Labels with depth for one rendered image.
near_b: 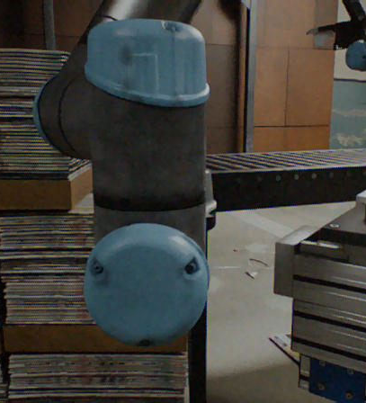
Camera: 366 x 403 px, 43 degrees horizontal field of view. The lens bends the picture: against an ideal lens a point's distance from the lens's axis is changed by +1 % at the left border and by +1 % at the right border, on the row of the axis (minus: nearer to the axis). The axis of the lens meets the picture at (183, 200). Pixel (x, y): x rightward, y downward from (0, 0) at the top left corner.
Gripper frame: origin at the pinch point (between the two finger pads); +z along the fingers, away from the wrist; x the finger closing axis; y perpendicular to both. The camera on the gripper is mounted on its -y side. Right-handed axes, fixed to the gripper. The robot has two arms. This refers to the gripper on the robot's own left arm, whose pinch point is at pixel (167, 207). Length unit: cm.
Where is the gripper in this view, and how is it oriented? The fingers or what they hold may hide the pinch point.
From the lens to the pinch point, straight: 61.8
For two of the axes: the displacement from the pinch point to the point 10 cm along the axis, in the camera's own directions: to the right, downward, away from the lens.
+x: -10.0, 0.0, 0.0
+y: 0.0, -9.8, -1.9
